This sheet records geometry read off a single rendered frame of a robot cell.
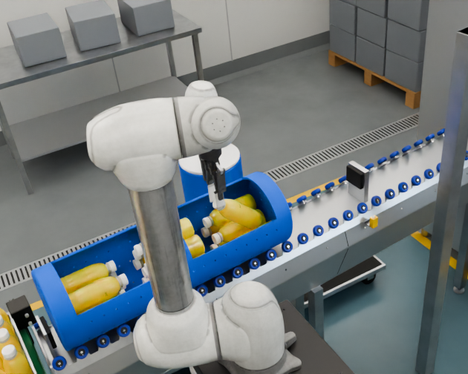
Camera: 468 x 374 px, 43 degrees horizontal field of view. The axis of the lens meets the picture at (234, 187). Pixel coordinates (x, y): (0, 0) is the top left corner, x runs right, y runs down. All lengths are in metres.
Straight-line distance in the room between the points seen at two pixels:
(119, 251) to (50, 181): 2.66
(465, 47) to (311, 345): 1.05
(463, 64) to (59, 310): 1.49
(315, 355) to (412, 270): 1.90
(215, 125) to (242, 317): 0.57
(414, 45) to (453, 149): 2.83
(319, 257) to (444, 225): 0.50
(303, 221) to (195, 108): 1.29
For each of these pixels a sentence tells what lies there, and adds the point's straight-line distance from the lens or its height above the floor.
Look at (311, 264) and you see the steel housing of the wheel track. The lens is 2.35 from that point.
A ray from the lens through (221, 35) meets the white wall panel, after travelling 5.76.
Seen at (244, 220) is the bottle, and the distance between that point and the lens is 2.08.
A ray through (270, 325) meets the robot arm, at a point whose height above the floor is 1.28.
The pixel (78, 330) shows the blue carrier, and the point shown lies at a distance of 1.93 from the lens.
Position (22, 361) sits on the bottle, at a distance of 1.97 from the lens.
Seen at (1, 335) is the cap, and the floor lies 1.11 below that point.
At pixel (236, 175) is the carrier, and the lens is 2.65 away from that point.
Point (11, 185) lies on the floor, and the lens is 4.90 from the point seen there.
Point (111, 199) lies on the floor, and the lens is 4.38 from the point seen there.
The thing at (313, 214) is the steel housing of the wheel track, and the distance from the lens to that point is 2.46.
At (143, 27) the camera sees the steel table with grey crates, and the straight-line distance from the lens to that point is 4.59.
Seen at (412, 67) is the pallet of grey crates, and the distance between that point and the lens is 5.08.
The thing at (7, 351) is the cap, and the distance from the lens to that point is 1.95.
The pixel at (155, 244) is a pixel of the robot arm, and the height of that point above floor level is 1.58.
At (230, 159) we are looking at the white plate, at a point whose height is 1.04.
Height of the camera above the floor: 2.45
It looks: 35 degrees down
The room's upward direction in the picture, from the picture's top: 7 degrees counter-clockwise
